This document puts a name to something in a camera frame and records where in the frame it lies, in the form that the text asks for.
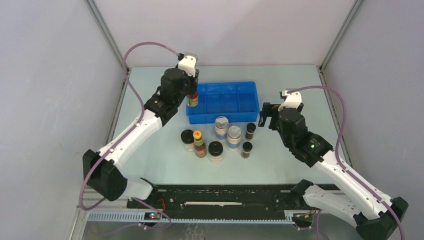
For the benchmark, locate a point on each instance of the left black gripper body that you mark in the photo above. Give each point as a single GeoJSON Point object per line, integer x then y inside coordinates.
{"type": "Point", "coordinates": [190, 86]}

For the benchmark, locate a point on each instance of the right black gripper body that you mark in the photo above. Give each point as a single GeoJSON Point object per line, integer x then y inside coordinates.
{"type": "Point", "coordinates": [271, 111]}

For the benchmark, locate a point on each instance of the red sauce bottle green label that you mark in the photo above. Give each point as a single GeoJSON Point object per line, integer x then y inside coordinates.
{"type": "Point", "coordinates": [192, 100]}

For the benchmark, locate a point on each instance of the silver lid jar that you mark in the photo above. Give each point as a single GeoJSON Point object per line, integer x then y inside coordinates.
{"type": "Point", "coordinates": [233, 137]}
{"type": "Point", "coordinates": [221, 128]}

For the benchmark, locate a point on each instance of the red sauce bottle yellow cap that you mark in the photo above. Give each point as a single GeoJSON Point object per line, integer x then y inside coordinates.
{"type": "Point", "coordinates": [199, 144]}

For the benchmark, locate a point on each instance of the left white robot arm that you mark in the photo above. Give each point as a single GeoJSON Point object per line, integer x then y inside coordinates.
{"type": "Point", "coordinates": [103, 169]}

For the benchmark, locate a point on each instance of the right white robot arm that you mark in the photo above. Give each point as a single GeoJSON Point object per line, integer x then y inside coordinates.
{"type": "Point", "coordinates": [374, 214]}

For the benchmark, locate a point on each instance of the small dark bottle rear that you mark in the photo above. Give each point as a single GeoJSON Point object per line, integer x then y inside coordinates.
{"type": "Point", "coordinates": [250, 130]}

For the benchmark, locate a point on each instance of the small dark bottle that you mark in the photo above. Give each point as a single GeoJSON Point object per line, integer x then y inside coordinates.
{"type": "Point", "coordinates": [246, 149]}
{"type": "Point", "coordinates": [250, 130]}

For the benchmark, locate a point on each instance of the blue plastic bin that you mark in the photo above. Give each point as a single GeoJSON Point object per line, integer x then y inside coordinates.
{"type": "Point", "coordinates": [237, 101]}

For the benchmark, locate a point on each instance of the small dark bottle front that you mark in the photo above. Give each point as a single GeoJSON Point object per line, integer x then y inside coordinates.
{"type": "Point", "coordinates": [246, 149]}

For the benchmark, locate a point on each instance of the silver lid jar front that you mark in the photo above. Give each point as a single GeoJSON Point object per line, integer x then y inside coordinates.
{"type": "Point", "coordinates": [233, 137]}

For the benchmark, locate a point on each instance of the black lid jar left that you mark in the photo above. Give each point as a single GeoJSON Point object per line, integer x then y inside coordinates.
{"type": "Point", "coordinates": [187, 139]}

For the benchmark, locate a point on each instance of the black lid jar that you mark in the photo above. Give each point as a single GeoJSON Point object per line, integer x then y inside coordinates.
{"type": "Point", "coordinates": [215, 152]}
{"type": "Point", "coordinates": [187, 139]}

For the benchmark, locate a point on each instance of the black lid jar front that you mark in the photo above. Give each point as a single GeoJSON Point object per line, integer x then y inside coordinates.
{"type": "Point", "coordinates": [215, 152]}

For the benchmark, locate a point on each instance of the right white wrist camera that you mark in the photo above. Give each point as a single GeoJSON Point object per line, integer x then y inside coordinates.
{"type": "Point", "coordinates": [291, 99]}

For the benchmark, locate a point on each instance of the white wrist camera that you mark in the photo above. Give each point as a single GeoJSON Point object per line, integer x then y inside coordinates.
{"type": "Point", "coordinates": [187, 63]}
{"type": "Point", "coordinates": [291, 99]}

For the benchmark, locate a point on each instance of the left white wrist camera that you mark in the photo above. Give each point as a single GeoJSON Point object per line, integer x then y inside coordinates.
{"type": "Point", "coordinates": [187, 63]}

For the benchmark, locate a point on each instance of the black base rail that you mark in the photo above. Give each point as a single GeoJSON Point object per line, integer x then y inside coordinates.
{"type": "Point", "coordinates": [271, 200]}

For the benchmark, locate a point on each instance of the white slotted cable duct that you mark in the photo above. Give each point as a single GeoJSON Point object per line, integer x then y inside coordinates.
{"type": "Point", "coordinates": [147, 217]}

